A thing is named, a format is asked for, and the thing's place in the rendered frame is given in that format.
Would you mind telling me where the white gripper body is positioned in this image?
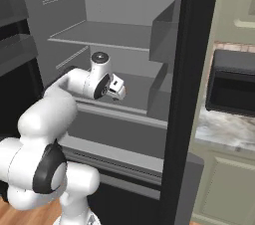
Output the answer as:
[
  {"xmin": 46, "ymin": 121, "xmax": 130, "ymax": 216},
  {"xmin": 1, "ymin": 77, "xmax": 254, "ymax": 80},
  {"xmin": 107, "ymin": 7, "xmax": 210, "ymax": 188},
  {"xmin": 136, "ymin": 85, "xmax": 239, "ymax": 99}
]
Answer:
[{"xmin": 106, "ymin": 84, "xmax": 128, "ymax": 102}]

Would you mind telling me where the grey fridge shelf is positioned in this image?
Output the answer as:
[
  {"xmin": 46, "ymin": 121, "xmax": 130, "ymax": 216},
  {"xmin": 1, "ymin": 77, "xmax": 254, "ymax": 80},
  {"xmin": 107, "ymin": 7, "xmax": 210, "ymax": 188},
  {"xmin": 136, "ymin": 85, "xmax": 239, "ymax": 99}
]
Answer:
[
  {"xmin": 68, "ymin": 70, "xmax": 169, "ymax": 129},
  {"xmin": 47, "ymin": 19, "xmax": 153, "ymax": 53}
]

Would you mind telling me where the grey fridge drawer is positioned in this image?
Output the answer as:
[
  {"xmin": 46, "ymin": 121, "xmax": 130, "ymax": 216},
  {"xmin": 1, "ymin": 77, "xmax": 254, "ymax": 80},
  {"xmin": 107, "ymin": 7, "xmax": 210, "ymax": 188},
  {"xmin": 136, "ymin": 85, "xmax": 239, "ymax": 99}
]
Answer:
[{"xmin": 59, "ymin": 109, "xmax": 168, "ymax": 161}]

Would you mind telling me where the black fridge door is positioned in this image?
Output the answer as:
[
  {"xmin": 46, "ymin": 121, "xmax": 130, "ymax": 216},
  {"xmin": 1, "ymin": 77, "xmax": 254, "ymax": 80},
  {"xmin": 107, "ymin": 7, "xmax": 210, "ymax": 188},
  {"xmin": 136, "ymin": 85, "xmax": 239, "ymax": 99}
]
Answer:
[
  {"xmin": 158, "ymin": 0, "xmax": 222, "ymax": 225},
  {"xmin": 0, "ymin": 0, "xmax": 46, "ymax": 138}
]

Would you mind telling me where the grey door bin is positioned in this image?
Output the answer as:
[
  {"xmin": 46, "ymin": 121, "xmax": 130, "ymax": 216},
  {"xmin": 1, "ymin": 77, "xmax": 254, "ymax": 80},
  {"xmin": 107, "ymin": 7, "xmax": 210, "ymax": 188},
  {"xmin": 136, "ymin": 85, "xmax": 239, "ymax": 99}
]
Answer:
[
  {"xmin": 148, "ymin": 0, "xmax": 182, "ymax": 65},
  {"xmin": 146, "ymin": 64, "xmax": 174, "ymax": 122}
]

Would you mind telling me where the dark door bin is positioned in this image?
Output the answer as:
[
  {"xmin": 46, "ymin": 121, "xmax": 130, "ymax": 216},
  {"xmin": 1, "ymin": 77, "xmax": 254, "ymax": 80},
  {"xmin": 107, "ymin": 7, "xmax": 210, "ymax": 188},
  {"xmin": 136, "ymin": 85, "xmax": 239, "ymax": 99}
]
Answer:
[
  {"xmin": 0, "ymin": 0, "xmax": 30, "ymax": 28},
  {"xmin": 0, "ymin": 33, "xmax": 38, "ymax": 78}
]

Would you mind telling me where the black microwave oven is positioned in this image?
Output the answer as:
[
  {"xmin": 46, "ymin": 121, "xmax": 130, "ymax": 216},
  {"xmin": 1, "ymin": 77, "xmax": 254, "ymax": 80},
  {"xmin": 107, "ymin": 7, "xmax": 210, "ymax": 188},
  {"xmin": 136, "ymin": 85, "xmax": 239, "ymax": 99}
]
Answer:
[{"xmin": 204, "ymin": 49, "xmax": 255, "ymax": 118}]

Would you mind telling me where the pale green base cupboard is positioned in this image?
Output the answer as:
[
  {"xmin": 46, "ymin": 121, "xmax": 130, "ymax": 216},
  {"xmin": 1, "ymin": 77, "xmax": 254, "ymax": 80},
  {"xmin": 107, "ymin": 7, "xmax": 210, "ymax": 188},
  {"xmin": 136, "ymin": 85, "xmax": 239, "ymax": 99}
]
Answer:
[{"xmin": 191, "ymin": 143, "xmax": 255, "ymax": 225}]

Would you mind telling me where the pale green wall cupboard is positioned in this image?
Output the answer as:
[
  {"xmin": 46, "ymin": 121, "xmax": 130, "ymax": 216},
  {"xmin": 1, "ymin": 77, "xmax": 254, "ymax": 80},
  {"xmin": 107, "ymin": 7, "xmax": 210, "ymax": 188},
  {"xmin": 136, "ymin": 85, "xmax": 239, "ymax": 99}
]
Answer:
[{"xmin": 212, "ymin": 0, "xmax": 255, "ymax": 45}]

